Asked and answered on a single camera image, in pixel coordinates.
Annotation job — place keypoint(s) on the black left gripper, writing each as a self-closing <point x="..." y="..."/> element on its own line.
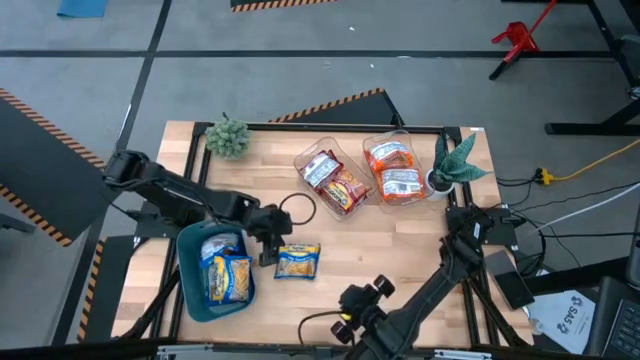
<point x="267" y="222"/>

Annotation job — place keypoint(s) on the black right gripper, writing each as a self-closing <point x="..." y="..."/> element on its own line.
<point x="360" y="305"/>

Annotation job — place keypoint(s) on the teal plastic bin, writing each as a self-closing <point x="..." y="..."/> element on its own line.
<point x="190" y="280"/>

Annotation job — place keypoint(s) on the orange Maruchan ramen packet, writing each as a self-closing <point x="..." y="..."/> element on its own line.
<point x="402" y="184"/>
<point x="390" y="155"/>

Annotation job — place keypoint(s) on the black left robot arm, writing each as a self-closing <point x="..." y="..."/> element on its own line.
<point x="175" y="192"/>

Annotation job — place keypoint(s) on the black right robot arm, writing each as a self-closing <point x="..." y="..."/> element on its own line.
<point x="440" y="280"/>

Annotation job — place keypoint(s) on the clear plastic bin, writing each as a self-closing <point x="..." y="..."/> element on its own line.
<point x="305" y="180"/>
<point x="372" y="137"/>

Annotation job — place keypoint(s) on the round green succulent plant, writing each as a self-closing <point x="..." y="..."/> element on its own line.
<point x="228" y="137"/>

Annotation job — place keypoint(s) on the black flat device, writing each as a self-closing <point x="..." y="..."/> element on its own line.
<point x="510" y="287"/>

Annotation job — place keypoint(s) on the black hazard-striped panel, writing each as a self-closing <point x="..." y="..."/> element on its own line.
<point x="280" y="4"/>
<point x="112" y="280"/>
<point x="40" y="170"/>
<point x="360" y="112"/>

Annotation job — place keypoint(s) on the snake plant in white pot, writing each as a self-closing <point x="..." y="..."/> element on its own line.
<point x="455" y="165"/>

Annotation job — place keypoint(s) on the white printed paper sheet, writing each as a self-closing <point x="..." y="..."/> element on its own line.
<point x="560" y="320"/>

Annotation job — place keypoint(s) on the black keyboard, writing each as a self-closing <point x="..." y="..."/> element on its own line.
<point x="620" y="325"/>

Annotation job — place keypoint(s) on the black computer monitor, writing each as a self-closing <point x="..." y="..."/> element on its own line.
<point x="634" y="250"/>

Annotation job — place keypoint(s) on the blue mat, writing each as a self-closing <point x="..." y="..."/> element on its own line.
<point x="82" y="7"/>

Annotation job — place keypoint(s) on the red stand with pole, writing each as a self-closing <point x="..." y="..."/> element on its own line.
<point x="517" y="37"/>

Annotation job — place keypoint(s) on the black office chair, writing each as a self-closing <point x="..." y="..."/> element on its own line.
<point x="631" y="60"/>

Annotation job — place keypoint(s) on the silver metal bracket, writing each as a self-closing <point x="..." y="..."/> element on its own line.
<point x="185" y="351"/>
<point x="462" y="355"/>

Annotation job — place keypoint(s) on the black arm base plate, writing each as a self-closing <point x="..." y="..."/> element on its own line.
<point x="150" y="230"/>
<point x="505" y="232"/>

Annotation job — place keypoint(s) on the black aluminium rig frame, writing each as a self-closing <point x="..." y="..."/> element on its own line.
<point x="350" y="127"/>

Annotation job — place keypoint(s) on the black desk leg frame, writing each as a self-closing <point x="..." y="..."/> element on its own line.
<point x="600" y="127"/>

